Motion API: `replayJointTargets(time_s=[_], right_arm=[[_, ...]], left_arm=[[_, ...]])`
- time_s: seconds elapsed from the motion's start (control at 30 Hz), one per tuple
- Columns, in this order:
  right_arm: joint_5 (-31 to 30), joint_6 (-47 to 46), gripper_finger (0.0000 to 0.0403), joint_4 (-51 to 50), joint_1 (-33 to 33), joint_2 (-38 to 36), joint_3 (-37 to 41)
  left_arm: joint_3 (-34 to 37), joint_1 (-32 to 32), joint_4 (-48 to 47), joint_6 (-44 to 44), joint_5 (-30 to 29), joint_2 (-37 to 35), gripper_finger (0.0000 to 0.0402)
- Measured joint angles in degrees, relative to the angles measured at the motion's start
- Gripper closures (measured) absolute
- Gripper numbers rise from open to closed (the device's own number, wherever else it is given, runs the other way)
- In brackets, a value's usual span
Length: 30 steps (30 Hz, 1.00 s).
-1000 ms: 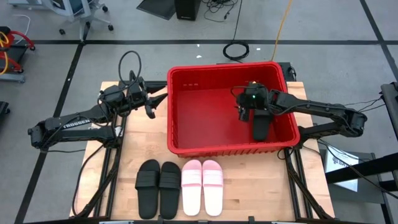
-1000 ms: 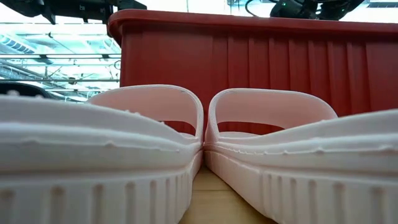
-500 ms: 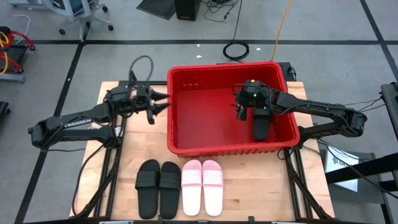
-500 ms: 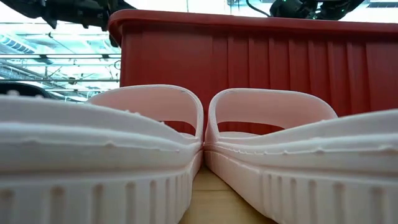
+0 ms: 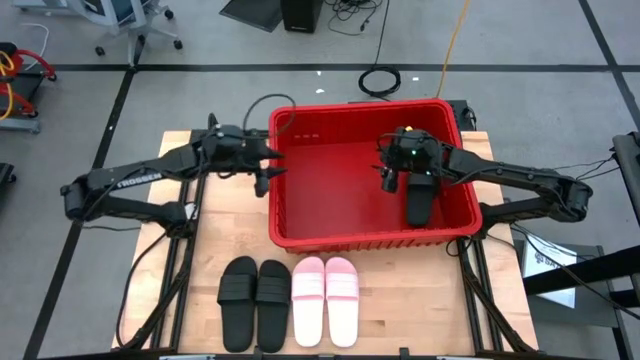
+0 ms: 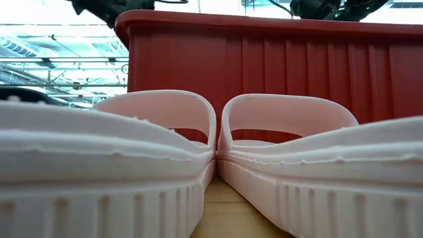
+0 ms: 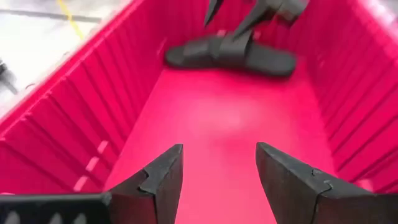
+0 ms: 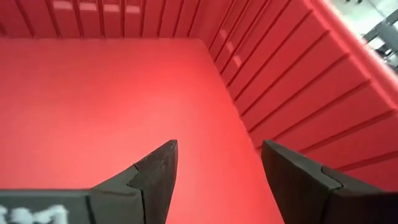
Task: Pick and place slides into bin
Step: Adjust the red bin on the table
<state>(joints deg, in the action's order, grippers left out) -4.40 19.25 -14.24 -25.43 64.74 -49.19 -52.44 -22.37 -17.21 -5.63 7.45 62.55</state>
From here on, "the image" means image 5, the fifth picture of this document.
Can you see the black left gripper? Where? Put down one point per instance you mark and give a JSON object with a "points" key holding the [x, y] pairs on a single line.
{"points": [[235, 150]]}

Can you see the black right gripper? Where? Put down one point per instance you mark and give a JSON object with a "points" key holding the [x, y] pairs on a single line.
{"points": [[415, 150]]}

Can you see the pink slide sandal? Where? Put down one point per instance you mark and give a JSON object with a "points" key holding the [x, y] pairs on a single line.
{"points": [[342, 300], [308, 300]]}

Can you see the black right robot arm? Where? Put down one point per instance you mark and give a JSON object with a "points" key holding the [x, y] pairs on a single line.
{"points": [[525, 177]]}

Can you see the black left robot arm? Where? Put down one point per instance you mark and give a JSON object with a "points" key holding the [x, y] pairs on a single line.
{"points": [[135, 177]]}

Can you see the red plastic bin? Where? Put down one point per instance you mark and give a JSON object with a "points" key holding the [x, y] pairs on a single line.
{"points": [[330, 200]]}

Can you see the black mesh box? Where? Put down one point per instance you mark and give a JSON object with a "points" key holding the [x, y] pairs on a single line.
{"points": [[460, 112]]}

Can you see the black computer tower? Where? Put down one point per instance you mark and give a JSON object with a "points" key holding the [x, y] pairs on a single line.
{"points": [[301, 15]]}

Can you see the black floor mat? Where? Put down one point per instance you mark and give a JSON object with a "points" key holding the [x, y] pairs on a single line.
{"points": [[255, 12]]}

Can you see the white paper sheet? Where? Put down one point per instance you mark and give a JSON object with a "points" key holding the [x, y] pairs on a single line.
{"points": [[547, 265]]}

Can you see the grey office chair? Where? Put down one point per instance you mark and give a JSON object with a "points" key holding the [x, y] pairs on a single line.
{"points": [[131, 22]]}

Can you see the black metal beam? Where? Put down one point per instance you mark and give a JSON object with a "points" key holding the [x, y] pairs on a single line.
{"points": [[590, 270]]}

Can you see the grey side stand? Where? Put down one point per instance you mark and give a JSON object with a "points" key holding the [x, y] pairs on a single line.
{"points": [[595, 310]]}

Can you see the red and black cart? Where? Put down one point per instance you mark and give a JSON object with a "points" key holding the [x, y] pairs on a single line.
{"points": [[20, 95]]}

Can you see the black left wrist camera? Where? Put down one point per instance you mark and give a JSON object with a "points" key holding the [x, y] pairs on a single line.
{"points": [[262, 186]]}

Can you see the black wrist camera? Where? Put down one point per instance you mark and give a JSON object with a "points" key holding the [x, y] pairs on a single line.
{"points": [[390, 181], [262, 186]]}

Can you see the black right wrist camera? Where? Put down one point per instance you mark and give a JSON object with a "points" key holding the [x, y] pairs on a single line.
{"points": [[390, 181]]}

